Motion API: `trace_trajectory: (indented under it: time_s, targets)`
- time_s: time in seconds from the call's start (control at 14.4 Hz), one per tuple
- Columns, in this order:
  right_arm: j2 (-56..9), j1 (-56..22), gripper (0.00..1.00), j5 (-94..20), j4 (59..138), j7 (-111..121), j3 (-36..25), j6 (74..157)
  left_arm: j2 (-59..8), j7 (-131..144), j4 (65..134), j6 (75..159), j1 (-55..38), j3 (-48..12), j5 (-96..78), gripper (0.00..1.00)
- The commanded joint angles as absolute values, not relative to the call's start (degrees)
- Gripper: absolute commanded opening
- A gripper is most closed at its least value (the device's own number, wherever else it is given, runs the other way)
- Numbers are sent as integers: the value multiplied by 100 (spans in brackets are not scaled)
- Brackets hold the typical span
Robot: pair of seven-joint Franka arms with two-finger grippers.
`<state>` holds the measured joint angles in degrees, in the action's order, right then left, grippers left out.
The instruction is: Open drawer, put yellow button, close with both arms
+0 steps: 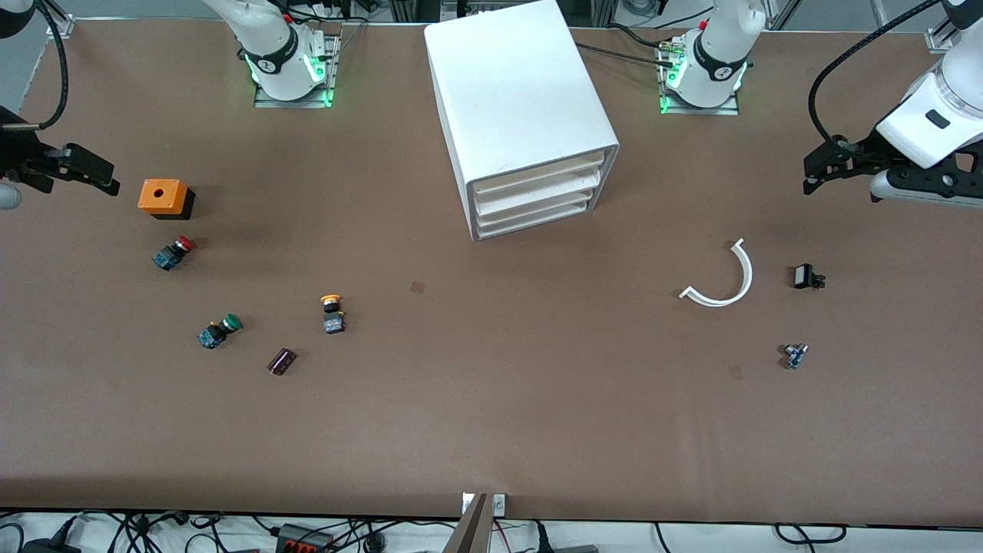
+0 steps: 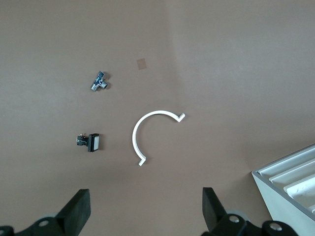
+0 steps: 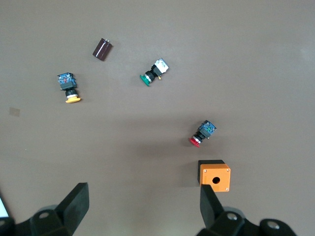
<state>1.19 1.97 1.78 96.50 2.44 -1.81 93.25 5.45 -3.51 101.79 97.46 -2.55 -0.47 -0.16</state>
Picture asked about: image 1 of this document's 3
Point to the white plastic drawer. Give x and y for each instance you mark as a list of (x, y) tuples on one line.
[(537, 220), (537, 177), (537, 192), (537, 207)]

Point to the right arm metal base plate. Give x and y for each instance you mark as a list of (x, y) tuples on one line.
[(332, 69)]

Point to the green push button switch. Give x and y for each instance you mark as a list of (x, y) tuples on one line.
[(216, 332)]

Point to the small white bracket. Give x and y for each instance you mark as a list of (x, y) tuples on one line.
[(467, 503), (499, 504)]

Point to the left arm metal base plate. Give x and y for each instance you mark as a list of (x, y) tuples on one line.
[(729, 107)]

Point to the red push button switch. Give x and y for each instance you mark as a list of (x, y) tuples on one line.
[(172, 255)]

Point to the dark brown cylindrical capacitor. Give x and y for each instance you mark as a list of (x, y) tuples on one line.
[(281, 362)]

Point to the white drawer cabinet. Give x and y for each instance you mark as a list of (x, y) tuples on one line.
[(514, 92)]

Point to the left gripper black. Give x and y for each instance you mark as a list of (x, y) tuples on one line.
[(858, 151)]

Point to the black power strip red switches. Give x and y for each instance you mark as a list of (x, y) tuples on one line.
[(306, 539)]

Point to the small blue potentiometer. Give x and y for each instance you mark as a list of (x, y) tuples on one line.
[(794, 356)]

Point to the grey slanted post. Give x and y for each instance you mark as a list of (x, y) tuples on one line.
[(468, 530)]

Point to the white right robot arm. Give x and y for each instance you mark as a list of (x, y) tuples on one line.
[(276, 54)]

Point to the orange button enclosure box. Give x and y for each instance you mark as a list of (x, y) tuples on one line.
[(160, 196)]

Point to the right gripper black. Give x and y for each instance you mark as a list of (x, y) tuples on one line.
[(21, 157)]

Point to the small black switch part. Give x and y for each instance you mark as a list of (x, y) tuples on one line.
[(804, 276)]

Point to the black power adapter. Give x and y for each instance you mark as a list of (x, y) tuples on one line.
[(50, 547)]

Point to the yellow push button switch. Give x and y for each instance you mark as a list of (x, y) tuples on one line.
[(332, 316)]

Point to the white curved plastic strip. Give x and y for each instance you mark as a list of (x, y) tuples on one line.
[(746, 276)]

